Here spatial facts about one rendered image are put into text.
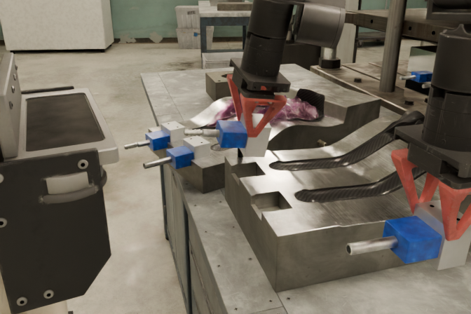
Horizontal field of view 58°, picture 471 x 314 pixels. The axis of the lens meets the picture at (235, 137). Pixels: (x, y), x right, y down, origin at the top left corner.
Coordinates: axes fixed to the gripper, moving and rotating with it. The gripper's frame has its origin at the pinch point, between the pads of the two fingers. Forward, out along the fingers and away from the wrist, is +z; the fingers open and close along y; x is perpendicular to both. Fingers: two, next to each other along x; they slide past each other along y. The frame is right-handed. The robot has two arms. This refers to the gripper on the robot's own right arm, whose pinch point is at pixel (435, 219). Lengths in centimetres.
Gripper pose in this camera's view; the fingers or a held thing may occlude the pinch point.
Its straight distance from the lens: 51.3
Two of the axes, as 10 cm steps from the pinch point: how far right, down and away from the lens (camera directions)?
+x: -9.6, 0.9, -2.7
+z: -0.1, 9.3, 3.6
